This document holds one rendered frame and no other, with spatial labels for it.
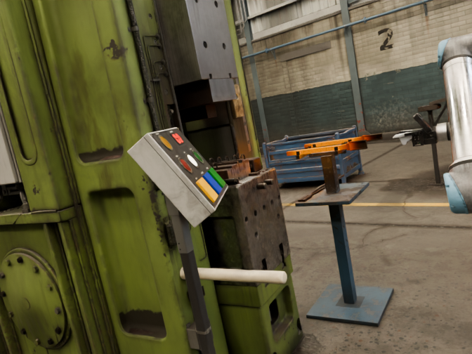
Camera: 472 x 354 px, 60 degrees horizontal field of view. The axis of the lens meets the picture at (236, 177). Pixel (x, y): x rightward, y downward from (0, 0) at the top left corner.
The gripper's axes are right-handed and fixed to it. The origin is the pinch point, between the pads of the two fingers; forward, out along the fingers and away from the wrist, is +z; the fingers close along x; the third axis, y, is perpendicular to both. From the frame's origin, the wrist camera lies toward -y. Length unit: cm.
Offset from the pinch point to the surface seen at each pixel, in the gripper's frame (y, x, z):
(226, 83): -40, -71, 53
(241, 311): 60, -87, 58
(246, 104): -30, -29, 69
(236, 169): -2, -76, 53
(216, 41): -58, -72, 53
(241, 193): 6, -85, 47
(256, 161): -2, -57, 53
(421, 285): 94, 17, -1
